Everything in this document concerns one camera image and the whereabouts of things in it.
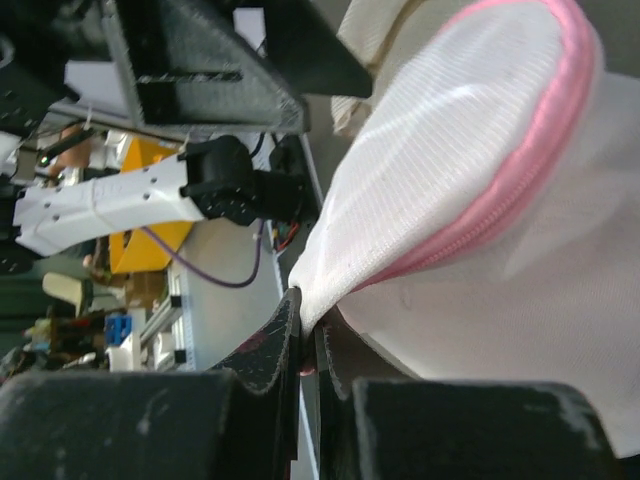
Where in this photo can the cream mesh laundry bag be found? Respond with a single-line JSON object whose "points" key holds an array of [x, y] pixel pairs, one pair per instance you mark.
{"points": [[383, 36]]}

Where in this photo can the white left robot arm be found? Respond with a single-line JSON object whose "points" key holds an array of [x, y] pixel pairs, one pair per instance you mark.
{"points": [[221, 182]]}

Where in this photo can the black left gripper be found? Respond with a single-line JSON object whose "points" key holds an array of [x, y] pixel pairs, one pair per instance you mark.
{"points": [[181, 64]]}

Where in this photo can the aluminium frame rail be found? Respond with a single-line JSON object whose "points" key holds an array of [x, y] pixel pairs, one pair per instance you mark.
{"points": [[215, 320]]}

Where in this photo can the yellow plastic bin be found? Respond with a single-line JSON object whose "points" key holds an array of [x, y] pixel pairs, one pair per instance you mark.
{"points": [[153, 209]]}

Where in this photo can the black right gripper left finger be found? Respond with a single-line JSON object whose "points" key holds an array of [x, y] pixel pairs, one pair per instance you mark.
{"points": [[258, 436]]}

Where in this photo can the white mesh laundry bag pink zipper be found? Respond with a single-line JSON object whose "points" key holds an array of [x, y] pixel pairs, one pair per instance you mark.
{"points": [[484, 223]]}

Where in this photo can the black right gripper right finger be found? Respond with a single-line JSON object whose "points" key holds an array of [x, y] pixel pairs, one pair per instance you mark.
{"points": [[342, 357]]}

